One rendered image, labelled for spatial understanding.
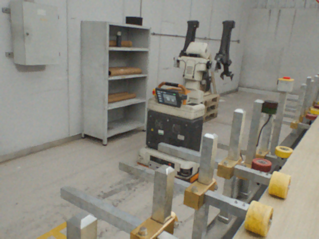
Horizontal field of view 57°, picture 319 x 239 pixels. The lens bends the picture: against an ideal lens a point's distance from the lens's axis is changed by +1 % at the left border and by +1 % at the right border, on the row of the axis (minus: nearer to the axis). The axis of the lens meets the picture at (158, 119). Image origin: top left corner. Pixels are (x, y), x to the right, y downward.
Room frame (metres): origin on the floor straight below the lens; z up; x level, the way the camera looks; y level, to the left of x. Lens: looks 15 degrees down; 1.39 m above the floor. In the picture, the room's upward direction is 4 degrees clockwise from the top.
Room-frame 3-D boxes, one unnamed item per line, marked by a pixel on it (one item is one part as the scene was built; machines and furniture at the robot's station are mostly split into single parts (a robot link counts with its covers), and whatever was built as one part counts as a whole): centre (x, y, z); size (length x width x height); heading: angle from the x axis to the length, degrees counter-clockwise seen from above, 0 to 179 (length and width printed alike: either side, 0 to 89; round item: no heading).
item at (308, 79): (2.50, -1.25, 0.93); 0.04 x 0.04 x 0.48; 57
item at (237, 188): (1.29, -0.43, 0.75); 0.26 x 0.01 x 0.10; 147
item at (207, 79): (3.17, -0.40, 0.99); 0.28 x 0.16 x 0.22; 55
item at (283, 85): (1.68, -0.71, 1.18); 0.07 x 0.07 x 0.08; 57
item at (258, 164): (1.18, -0.46, 0.85); 0.08 x 0.08 x 0.11
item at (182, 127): (2.86, -0.18, 0.59); 0.55 x 0.34 x 0.83; 55
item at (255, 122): (1.25, -0.43, 0.93); 0.04 x 0.04 x 0.48; 57
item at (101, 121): (4.04, 0.61, 0.78); 0.90 x 0.45 x 1.55; 147
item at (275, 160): (1.48, -0.47, 0.84); 0.43 x 0.03 x 0.04; 57
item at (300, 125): (2.31, -1.02, 0.80); 0.43 x 0.03 x 0.04; 57
